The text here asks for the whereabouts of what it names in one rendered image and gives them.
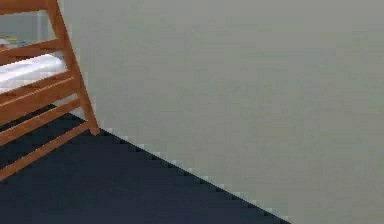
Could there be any white mattress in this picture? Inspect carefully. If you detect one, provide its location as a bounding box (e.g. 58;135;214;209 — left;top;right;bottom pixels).
0;53;68;94

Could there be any brown wooden bed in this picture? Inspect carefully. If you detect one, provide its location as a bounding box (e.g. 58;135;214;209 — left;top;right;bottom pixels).
0;0;101;181

